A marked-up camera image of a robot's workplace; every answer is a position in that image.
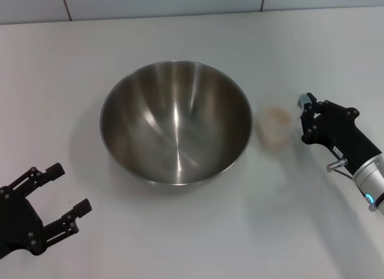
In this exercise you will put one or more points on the clear plastic measuring cup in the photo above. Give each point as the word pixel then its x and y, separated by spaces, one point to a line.
pixel 270 132

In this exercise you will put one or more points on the white rice grains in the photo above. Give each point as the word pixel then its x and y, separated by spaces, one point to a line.
pixel 277 114

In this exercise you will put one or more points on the stainless steel mixing bowl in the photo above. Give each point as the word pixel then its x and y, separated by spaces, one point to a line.
pixel 168 126

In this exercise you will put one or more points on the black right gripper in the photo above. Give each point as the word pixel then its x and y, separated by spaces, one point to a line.
pixel 342 132

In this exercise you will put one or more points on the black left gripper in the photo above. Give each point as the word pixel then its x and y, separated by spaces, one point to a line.
pixel 18 222

